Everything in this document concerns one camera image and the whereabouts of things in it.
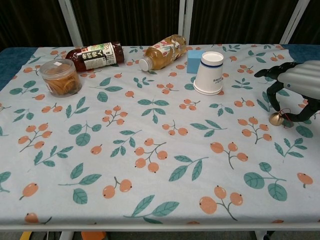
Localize clear jar of rubber bands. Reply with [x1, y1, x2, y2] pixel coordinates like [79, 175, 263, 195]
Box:
[39, 59, 83, 97]

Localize light blue foam cube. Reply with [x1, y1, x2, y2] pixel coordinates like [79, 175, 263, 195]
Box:
[186, 49, 207, 75]

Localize dark red tea bottle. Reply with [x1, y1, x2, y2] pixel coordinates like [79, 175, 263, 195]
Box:
[65, 41, 125, 73]

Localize white partition post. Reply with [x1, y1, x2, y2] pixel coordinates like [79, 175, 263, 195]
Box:
[57, 0, 85, 48]
[279, 0, 311, 46]
[177, 0, 192, 46]

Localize amber tea bottle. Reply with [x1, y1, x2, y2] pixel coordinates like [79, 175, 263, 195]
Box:
[139, 34, 188, 72]

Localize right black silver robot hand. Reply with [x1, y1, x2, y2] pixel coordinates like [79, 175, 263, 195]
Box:
[254, 59, 320, 124]

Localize floral printed tablecloth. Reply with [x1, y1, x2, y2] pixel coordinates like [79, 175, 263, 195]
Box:
[0, 43, 320, 226]

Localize white paper cup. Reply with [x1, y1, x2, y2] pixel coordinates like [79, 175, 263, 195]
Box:
[192, 51, 225, 96]

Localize dark brown curtain panel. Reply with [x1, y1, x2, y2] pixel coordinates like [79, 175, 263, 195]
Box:
[189, 0, 300, 46]
[0, 0, 74, 50]
[289, 0, 320, 46]
[70, 0, 181, 48]

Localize small bronze ball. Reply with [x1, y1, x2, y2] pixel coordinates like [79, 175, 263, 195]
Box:
[268, 107, 295, 127]

